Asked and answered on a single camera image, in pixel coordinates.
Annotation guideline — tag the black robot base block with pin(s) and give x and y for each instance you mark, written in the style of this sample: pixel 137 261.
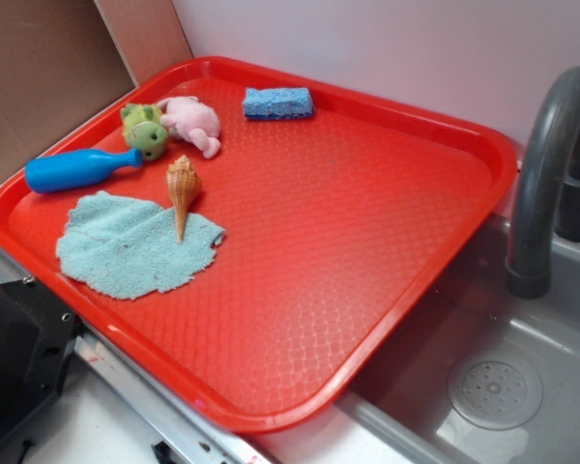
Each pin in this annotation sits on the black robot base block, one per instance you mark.
pixel 37 334

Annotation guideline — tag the blue plastic bottle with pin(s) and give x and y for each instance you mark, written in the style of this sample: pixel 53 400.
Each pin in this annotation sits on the blue plastic bottle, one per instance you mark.
pixel 77 169

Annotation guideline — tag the red plastic tray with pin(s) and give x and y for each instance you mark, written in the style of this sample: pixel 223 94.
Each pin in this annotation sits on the red plastic tray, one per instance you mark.
pixel 335 225

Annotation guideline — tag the orange conch seashell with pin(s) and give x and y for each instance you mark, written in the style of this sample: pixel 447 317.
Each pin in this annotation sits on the orange conch seashell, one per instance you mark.
pixel 184 186

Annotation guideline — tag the blue sponge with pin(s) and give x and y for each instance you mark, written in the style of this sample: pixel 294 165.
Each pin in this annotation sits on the blue sponge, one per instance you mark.
pixel 278 104

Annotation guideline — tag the pink plush toy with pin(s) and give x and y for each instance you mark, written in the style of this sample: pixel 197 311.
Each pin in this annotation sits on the pink plush toy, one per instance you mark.
pixel 190 120

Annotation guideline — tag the light blue cloth rag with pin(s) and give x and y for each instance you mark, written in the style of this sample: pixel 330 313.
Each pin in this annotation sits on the light blue cloth rag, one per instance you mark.
pixel 126 248

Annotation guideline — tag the green plush turtle toy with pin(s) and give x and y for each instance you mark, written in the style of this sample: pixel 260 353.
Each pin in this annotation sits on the green plush turtle toy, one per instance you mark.
pixel 143 131

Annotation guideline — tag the grey plastic sink basin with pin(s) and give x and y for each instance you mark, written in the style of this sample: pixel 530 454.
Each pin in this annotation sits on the grey plastic sink basin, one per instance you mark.
pixel 475 375

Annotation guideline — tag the grey toy faucet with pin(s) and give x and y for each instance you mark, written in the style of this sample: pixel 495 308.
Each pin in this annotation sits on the grey toy faucet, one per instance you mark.
pixel 547 200

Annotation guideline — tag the brown cardboard panel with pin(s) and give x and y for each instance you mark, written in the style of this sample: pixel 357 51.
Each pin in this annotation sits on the brown cardboard panel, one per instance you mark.
pixel 62 62

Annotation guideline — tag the silver metal rail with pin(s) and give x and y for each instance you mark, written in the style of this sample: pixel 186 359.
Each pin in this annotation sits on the silver metal rail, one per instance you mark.
pixel 109 412

